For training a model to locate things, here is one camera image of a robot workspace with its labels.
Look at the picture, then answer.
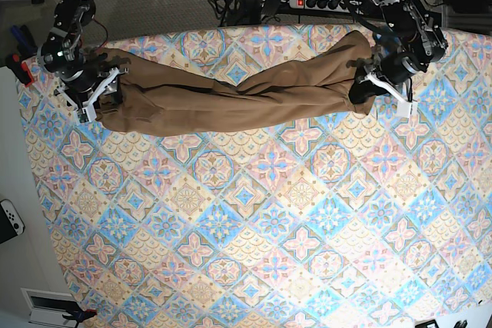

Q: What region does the brown t-shirt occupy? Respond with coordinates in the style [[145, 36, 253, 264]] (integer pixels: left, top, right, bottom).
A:
[[96, 31, 374, 137]]

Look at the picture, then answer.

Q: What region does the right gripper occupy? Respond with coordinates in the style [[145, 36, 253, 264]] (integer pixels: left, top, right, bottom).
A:
[[55, 65, 128, 124]]

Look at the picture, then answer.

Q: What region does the white power strip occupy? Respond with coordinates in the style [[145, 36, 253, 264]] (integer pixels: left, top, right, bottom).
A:
[[288, 0, 349, 14]]

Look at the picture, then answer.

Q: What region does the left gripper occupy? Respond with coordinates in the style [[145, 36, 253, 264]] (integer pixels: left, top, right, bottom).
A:
[[348, 51, 421, 118]]

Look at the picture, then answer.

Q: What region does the patterned tile tablecloth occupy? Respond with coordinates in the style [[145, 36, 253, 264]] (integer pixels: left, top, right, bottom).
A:
[[18, 31, 491, 327]]

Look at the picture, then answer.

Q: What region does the blue black clamp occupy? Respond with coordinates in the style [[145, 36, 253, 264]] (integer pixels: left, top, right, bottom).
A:
[[9, 25, 38, 58]]

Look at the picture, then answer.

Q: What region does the game console controller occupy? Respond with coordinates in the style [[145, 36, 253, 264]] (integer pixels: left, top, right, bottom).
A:
[[0, 199, 25, 244]]

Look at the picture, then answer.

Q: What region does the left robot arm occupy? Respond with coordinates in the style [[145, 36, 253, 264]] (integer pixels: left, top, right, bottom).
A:
[[343, 0, 448, 118]]

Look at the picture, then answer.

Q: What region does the orange black bottom clamp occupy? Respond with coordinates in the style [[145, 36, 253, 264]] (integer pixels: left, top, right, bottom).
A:
[[62, 309, 98, 325]]

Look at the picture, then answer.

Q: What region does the red black clamp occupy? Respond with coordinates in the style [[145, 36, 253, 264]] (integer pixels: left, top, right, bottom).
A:
[[5, 54, 35, 87]]

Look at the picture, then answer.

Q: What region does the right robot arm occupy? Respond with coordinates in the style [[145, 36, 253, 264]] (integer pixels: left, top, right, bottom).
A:
[[37, 0, 128, 124]]

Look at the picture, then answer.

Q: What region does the white box with window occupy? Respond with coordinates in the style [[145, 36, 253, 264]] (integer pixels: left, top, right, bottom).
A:
[[21, 288, 78, 327]]

